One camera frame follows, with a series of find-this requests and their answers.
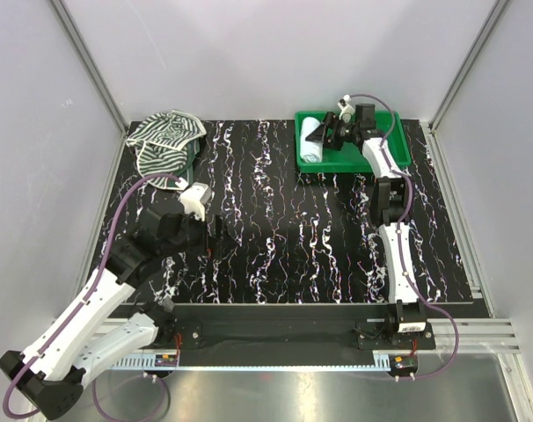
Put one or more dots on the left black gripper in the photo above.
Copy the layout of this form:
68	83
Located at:
221	244

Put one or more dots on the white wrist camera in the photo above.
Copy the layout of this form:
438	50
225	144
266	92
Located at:
195	199
346	109

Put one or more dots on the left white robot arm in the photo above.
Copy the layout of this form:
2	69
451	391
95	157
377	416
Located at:
53	372

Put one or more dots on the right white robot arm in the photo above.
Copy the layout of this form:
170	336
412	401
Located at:
390	211

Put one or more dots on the green white striped towel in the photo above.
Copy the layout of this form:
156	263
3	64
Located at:
166	145

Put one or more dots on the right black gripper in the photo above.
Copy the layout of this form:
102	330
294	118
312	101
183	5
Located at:
332	122

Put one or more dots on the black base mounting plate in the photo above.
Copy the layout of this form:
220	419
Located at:
204	327

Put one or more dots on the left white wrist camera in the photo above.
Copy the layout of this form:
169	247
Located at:
195	199

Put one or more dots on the black marble pattern mat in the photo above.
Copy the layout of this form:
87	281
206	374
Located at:
294	237

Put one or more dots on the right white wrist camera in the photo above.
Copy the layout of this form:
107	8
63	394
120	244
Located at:
346	109

